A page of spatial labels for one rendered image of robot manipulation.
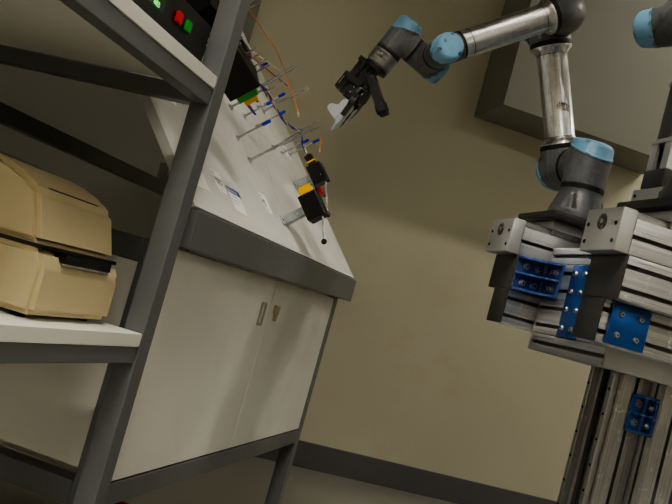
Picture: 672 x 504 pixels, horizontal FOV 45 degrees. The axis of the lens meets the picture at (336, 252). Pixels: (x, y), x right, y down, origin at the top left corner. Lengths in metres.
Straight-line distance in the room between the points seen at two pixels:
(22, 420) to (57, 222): 0.45
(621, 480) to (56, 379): 1.28
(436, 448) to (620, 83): 1.96
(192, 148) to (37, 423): 0.52
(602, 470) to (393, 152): 2.35
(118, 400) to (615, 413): 1.18
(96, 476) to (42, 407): 0.20
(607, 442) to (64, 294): 1.33
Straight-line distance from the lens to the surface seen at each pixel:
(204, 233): 1.35
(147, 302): 1.24
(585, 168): 2.26
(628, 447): 2.05
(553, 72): 2.43
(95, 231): 1.19
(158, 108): 1.41
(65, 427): 1.41
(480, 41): 2.20
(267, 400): 2.06
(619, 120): 4.12
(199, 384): 1.62
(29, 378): 1.44
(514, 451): 4.32
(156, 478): 1.59
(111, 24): 1.01
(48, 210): 1.08
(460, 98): 4.16
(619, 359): 1.86
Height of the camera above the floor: 0.78
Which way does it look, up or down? 4 degrees up
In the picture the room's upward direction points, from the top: 16 degrees clockwise
